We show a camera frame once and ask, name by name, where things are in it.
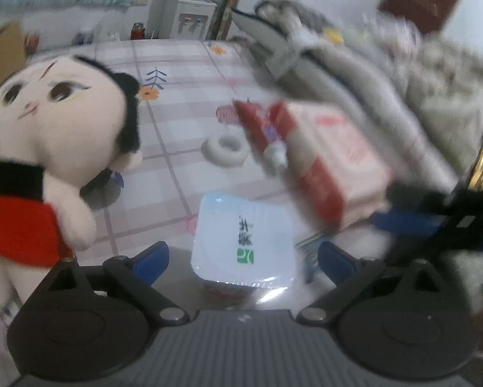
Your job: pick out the wet wipes pack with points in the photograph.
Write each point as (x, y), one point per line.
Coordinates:
(338, 157)

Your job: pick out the white woven blanket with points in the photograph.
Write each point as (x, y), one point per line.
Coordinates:
(394, 100)

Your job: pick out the grey zippered bedding bag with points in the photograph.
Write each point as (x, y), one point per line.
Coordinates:
(281, 48)

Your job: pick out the cream plush doll red outfit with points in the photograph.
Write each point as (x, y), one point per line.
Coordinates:
(64, 129)

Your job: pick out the plaid printed bedsheet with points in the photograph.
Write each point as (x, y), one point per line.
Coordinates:
(177, 88)

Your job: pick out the white water dispenser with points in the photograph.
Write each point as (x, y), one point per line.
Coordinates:
(189, 18)

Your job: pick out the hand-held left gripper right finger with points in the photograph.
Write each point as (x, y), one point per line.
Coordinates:
(334, 262)

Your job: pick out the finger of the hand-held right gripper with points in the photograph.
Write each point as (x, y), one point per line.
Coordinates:
(398, 222)

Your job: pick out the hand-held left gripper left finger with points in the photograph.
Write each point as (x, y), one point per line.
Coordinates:
(152, 260)

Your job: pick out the red tube white cap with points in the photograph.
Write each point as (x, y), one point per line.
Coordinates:
(255, 129)

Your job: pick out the brown cardboard box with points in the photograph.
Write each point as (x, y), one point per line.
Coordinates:
(1, 52)

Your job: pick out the cream fleece blanket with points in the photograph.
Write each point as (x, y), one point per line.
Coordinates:
(455, 88)

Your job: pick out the white tape roll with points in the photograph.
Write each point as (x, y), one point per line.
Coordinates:
(213, 151)

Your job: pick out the red jar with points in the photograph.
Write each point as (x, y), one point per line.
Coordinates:
(31, 42)

